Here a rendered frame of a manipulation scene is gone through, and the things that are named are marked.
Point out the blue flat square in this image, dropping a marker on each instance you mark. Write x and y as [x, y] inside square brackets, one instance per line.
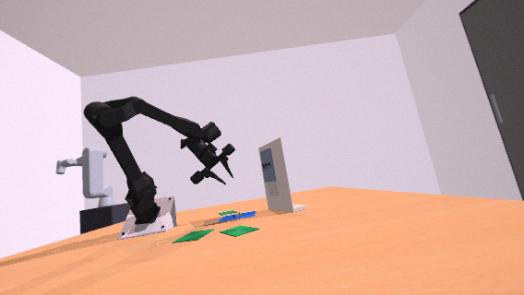
[245, 215]

